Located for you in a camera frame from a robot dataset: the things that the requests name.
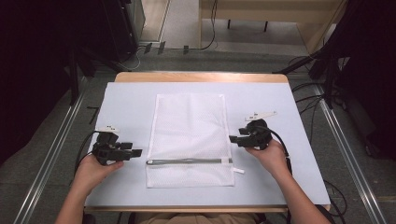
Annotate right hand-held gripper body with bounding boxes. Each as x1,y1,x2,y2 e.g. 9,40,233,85
244,110,277,151

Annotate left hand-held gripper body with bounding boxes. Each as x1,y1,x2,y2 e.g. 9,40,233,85
92,125,132,166

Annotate white mesh laundry bag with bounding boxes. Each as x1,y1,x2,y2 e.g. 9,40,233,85
145,92,246,189

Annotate person's right hand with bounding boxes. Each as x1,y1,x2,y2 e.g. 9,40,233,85
245,138,292,179

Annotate person's left hand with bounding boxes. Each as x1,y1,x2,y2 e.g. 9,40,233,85
74,153,125,191

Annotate pale blue table mat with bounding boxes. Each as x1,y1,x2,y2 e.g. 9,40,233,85
84,81,332,208

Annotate wooden table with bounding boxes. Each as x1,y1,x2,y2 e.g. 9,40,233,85
83,72,332,215

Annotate black stand leg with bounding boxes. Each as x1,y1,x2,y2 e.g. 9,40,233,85
272,50,326,76

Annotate person's khaki trousers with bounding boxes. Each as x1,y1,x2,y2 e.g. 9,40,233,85
134,212,261,224

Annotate black curtain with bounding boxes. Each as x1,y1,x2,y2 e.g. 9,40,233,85
311,0,396,161
0,0,108,166

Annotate black cabinet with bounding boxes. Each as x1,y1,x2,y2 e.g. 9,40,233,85
101,0,147,63

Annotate light wooden bench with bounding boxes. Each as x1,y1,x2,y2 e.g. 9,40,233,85
199,0,348,54

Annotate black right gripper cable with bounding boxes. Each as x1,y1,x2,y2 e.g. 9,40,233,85
255,125,294,175

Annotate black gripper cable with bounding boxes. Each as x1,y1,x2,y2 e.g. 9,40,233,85
255,125,294,175
74,131,98,175

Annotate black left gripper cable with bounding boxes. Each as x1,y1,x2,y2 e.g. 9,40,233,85
74,131,98,175

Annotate black floor cables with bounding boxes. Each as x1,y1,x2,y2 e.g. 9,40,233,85
290,81,331,146

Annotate metal floor rail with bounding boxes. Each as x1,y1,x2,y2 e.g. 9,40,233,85
312,83,389,224
12,76,91,224

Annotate white floor cable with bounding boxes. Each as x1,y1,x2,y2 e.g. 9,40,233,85
120,46,148,72

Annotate black hanging cable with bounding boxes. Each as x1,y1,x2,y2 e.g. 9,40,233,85
199,0,219,51

